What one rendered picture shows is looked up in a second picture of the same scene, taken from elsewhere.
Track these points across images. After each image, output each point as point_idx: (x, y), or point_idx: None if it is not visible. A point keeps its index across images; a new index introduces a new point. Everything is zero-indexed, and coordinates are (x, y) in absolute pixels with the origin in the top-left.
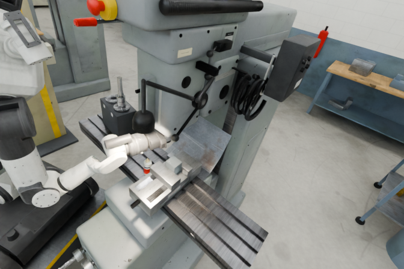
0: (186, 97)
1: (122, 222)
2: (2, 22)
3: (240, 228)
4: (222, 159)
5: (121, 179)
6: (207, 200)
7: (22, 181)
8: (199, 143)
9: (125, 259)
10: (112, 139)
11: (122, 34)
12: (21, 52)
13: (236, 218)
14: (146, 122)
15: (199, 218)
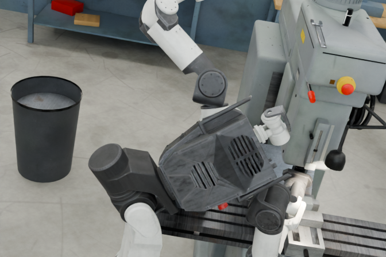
0: (382, 128)
1: None
2: (272, 118)
3: (383, 234)
4: None
5: (242, 253)
6: (342, 226)
7: (277, 252)
8: (280, 176)
9: None
10: (295, 191)
11: (304, 93)
12: (281, 136)
13: (373, 228)
14: (345, 158)
15: (352, 242)
